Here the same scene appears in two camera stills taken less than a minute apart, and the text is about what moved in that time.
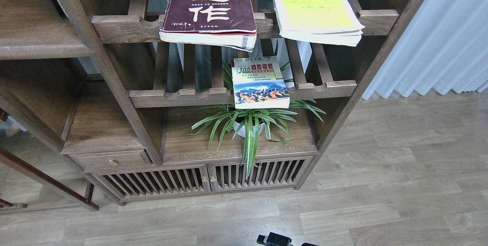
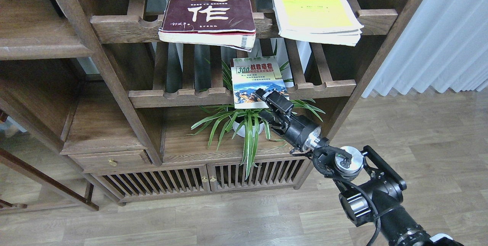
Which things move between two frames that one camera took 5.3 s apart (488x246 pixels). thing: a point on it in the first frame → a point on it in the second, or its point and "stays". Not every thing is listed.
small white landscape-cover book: (258, 84) stays
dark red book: (208, 10) stays
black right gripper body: (273, 239) → (299, 132)
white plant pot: (242, 131) stays
